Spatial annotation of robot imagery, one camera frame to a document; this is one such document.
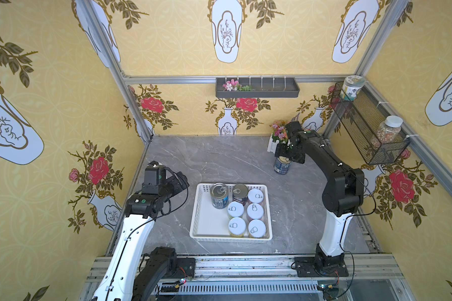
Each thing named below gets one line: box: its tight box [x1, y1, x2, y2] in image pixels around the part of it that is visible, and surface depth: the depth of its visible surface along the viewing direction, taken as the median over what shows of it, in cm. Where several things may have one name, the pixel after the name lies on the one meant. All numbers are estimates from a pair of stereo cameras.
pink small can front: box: [247, 188, 264, 204], surface depth 90 cm
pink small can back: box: [246, 203, 265, 219], surface depth 85 cm
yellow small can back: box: [227, 216, 247, 238], surface depth 81 cm
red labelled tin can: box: [232, 183, 248, 203], surface depth 87 cm
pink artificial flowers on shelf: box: [222, 79, 253, 92], surface depth 88 cm
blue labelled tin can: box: [209, 182, 230, 210], surface depth 86 cm
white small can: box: [227, 201, 245, 217], surface depth 86 cm
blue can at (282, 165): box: [273, 156, 292, 175], surface depth 99 cm
